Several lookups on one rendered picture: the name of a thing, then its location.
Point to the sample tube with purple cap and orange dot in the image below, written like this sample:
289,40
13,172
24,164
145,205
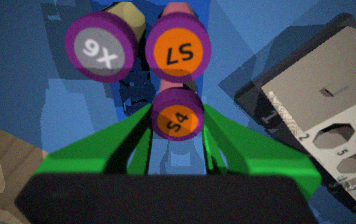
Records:
178,48
177,111

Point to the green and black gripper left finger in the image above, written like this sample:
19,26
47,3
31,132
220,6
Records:
108,150

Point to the blue tube rack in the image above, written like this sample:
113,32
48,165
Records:
144,84

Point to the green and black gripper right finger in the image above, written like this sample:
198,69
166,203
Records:
248,152

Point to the blue flat mat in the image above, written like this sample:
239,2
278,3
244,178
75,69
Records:
46,102

